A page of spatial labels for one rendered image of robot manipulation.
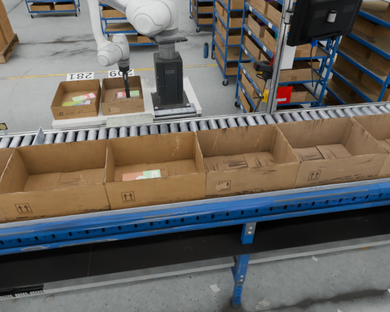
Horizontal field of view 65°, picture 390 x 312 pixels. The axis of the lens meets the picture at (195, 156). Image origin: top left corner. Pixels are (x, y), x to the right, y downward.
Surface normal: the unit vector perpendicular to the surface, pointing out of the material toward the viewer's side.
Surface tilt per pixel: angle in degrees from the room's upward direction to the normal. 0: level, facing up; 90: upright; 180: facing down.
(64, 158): 89
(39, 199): 91
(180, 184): 90
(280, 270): 0
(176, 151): 89
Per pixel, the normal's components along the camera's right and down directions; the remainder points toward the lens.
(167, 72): 0.20, 0.61
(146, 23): -0.21, 0.64
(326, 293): 0.00, -0.78
